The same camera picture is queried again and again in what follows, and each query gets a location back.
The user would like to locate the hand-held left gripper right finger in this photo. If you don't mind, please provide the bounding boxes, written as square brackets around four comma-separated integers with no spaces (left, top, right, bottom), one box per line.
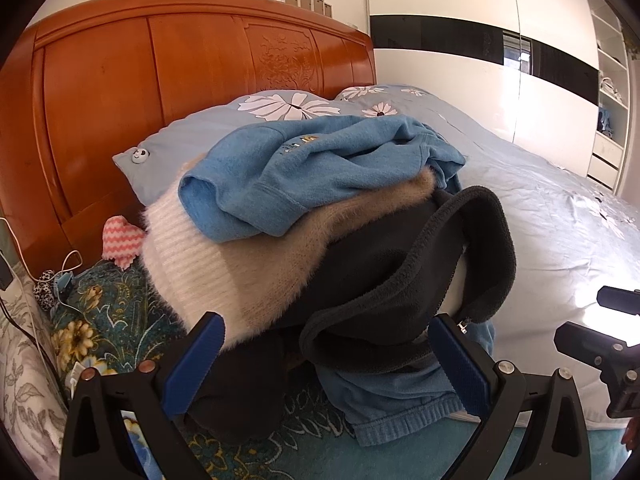
[428,312,594,480]

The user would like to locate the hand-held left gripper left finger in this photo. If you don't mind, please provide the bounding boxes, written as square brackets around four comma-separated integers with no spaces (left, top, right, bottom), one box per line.
[60,311,227,480]

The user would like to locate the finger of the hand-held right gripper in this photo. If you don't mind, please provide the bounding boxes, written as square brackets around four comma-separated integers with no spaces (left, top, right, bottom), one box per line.
[598,286,640,317]
[554,322,628,373]

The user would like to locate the beige white fuzzy sweater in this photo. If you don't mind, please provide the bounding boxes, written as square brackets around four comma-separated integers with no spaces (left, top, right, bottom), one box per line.
[140,155,441,352]

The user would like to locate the dark grey fleece jacket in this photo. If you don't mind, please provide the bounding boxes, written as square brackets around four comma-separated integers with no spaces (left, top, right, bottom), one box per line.
[280,186,517,361]

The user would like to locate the blue sweater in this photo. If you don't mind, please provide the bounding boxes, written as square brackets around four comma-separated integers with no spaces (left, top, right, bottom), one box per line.
[178,114,467,241]

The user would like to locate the black garment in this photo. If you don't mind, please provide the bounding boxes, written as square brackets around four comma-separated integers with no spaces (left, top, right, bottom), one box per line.
[185,332,321,443]

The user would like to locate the blue ribbed-hem pants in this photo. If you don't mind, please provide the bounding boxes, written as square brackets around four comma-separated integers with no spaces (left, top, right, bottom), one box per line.
[315,317,496,448]

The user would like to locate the green floral blanket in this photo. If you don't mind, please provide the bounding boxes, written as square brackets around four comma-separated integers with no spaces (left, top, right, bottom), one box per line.
[47,260,631,480]

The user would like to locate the light blue floral duvet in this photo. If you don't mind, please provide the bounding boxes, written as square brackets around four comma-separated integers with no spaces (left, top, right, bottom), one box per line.
[350,85,640,428]

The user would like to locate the pink zigzag cloth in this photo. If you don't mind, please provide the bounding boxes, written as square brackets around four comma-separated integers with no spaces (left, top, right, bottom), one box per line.
[102,215,148,271]

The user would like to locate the small blue object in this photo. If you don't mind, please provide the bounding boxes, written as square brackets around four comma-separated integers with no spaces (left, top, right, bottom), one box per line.
[55,272,76,306]

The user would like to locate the leopard print item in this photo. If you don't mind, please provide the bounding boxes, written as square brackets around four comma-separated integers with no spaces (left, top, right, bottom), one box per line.
[32,270,63,316]

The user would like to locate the grey leaf-print sheet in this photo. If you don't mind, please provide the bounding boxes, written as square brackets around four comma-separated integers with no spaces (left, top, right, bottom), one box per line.
[0,260,68,480]

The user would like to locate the white item on shelf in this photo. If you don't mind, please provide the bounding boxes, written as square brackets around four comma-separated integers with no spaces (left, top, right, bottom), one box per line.
[600,76,623,103]

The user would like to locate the light blue floral pillow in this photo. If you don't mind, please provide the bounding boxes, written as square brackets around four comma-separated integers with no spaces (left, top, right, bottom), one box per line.
[112,91,346,208]
[334,84,441,121]

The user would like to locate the white wardrobe with black stripe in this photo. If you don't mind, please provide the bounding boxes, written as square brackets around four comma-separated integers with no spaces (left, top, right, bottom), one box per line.
[362,0,633,196]

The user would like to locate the wooden headboard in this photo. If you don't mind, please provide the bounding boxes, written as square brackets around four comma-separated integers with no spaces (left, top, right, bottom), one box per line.
[0,0,378,281]

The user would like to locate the white cable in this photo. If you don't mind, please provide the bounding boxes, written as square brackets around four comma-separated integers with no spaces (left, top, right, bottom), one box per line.
[0,215,83,311]

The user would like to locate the black cable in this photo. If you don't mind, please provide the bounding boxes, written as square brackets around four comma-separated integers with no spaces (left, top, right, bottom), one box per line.
[0,302,71,406]

